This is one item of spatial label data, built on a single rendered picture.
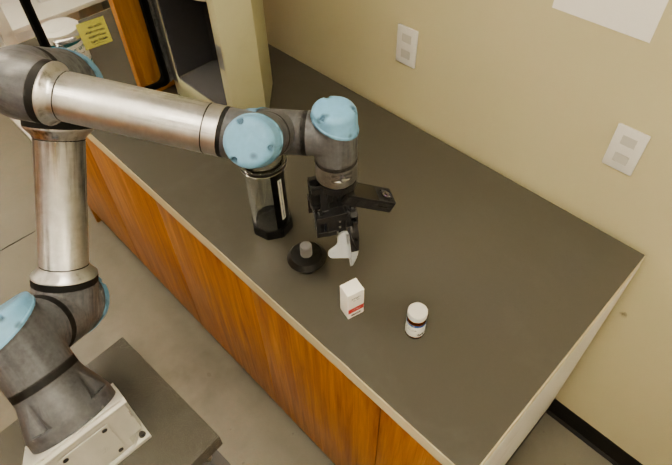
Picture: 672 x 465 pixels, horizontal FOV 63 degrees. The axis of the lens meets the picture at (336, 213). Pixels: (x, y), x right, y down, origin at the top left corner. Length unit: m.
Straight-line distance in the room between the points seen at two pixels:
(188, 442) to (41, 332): 0.33
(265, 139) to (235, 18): 0.76
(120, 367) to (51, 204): 0.38
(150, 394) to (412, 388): 0.52
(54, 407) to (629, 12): 1.24
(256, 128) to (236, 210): 0.70
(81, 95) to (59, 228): 0.30
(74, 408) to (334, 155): 0.58
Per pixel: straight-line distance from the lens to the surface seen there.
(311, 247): 1.25
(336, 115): 0.87
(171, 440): 1.15
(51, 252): 1.10
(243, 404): 2.18
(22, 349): 1.02
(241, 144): 0.76
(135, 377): 1.23
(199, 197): 1.49
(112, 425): 1.06
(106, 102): 0.85
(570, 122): 1.41
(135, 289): 2.57
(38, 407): 1.03
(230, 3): 1.46
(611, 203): 1.48
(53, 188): 1.07
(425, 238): 1.36
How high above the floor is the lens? 1.97
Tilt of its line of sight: 47 degrees down
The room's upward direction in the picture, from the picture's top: 2 degrees counter-clockwise
